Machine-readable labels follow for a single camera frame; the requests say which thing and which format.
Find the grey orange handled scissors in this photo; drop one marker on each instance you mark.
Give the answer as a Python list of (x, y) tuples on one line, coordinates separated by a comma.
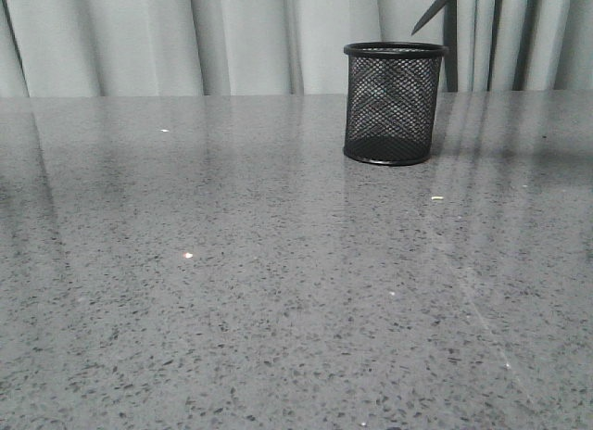
[(428, 14)]

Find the black mesh pen bucket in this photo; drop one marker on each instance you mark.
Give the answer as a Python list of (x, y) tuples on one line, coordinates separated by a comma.
[(391, 101)]

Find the white pleated curtain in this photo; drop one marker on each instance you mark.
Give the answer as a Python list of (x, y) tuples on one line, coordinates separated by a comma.
[(277, 47)]

